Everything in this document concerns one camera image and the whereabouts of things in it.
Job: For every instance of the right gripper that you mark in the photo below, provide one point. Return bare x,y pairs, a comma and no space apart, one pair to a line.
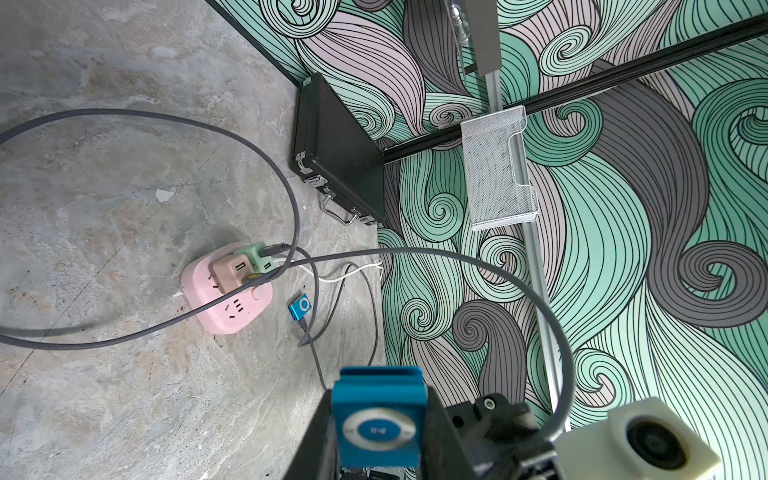
494,433

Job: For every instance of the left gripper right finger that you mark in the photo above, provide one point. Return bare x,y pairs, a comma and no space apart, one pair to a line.
442,456

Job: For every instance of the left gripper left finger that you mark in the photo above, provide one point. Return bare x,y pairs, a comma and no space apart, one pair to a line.
316,454

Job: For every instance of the blue mp3 player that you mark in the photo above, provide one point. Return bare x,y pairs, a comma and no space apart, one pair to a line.
379,414
299,307

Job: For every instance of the green charger adapter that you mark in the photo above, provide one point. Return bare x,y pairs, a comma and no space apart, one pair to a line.
261,263

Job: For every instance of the pink charger adapter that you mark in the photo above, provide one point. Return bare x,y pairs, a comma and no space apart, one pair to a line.
231,271

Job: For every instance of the pink power strip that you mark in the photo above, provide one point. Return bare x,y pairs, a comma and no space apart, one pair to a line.
240,307

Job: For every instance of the black hard case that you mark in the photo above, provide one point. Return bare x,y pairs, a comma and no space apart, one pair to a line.
333,154

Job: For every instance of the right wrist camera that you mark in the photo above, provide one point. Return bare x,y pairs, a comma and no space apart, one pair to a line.
641,440

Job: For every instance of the clear acrylic wall holder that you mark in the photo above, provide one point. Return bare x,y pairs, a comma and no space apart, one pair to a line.
495,166

